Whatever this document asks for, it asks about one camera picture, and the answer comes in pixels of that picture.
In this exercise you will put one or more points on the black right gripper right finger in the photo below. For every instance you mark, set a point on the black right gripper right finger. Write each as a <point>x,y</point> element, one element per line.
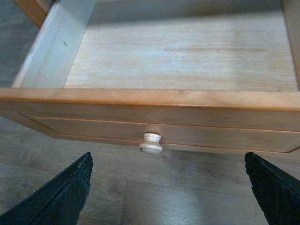
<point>277,192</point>

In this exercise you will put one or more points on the wooden nightstand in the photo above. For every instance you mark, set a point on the wooden nightstand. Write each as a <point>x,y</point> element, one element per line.
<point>35,10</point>

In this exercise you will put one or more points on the drawer round knob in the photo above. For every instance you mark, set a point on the drawer round knob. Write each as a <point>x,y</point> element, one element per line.
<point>151,144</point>

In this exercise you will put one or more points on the wooden drawer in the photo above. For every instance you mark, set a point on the wooden drawer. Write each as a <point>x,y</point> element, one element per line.
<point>203,75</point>

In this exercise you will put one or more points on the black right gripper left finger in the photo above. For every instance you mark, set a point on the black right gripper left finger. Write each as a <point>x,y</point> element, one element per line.
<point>59,201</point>

